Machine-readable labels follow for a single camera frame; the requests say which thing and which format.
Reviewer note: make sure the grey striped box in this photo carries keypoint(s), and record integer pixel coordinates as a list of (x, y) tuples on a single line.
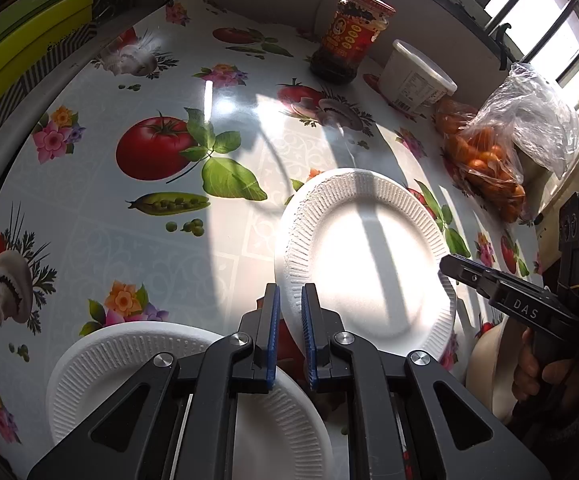
[(34, 90)]

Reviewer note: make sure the white plastic tub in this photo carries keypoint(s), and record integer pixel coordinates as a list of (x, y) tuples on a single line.
[(409, 77)]

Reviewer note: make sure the red chili sauce jar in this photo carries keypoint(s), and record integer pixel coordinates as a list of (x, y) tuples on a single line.
[(349, 35)]

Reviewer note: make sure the plastic bag of oranges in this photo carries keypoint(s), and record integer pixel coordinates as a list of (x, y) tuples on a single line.
[(484, 160)]

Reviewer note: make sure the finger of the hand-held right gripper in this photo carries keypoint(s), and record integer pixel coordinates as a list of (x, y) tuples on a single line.
[(467, 275)]

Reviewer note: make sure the barred window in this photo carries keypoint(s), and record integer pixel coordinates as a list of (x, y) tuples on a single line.
[(544, 15)]

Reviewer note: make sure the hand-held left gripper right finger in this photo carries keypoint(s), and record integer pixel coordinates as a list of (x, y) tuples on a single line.
[(309, 340)]

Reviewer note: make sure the white paper plate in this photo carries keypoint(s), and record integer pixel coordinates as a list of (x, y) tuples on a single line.
[(94, 360), (369, 260)]

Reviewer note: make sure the person's right hand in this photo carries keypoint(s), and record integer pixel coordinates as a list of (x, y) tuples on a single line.
[(527, 365)]

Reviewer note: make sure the black hook clip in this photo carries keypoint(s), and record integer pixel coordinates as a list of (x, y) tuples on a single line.
[(507, 45)]

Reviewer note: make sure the beige paper bowl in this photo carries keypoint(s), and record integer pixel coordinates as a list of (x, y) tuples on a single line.
[(489, 375)]

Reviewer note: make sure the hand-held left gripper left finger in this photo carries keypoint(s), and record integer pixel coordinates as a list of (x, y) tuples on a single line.
[(272, 340)]

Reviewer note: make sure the vegetable printed tablecloth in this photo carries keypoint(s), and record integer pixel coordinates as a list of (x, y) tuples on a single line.
[(249, 110)]

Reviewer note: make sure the lime green box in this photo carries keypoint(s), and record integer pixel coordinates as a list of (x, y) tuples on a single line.
[(19, 60)]

